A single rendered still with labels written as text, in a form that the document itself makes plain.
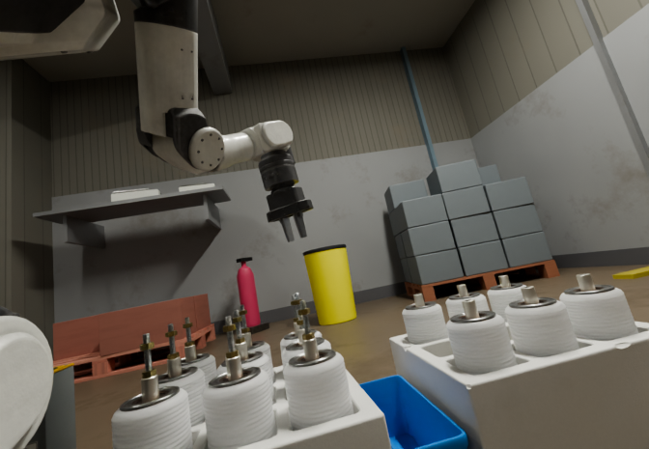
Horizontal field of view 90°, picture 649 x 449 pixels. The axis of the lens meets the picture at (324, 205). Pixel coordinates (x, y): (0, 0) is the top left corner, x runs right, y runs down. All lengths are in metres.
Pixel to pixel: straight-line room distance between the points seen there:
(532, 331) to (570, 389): 0.09
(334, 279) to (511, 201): 1.59
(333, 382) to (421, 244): 2.29
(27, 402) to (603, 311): 0.77
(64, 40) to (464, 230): 2.69
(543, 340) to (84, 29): 0.82
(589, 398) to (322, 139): 3.39
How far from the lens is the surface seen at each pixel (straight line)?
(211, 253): 3.47
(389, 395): 0.85
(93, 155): 4.13
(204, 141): 0.60
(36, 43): 0.56
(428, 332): 0.83
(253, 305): 2.96
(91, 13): 0.57
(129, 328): 2.62
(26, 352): 0.38
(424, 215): 2.78
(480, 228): 2.91
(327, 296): 2.45
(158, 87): 0.59
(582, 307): 0.75
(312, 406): 0.53
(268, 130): 0.77
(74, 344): 3.22
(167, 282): 3.56
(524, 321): 0.68
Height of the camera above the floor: 0.38
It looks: 11 degrees up
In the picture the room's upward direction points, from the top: 11 degrees counter-clockwise
